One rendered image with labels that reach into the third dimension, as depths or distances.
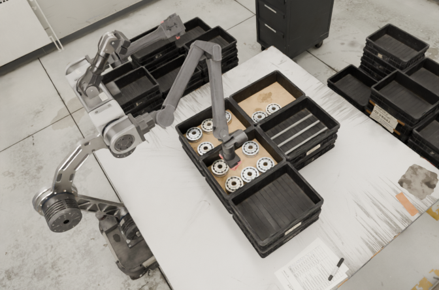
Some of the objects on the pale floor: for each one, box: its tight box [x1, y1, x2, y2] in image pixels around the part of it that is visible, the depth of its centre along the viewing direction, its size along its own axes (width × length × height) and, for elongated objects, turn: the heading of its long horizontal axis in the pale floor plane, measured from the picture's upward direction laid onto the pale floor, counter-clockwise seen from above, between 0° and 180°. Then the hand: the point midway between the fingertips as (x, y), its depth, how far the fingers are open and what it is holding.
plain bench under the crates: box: [94, 46, 439, 290], centre depth 252 cm, size 160×160×70 cm
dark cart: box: [254, 0, 340, 59], centre depth 353 cm, size 60×45×90 cm
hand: (231, 164), depth 184 cm, fingers open, 6 cm apart
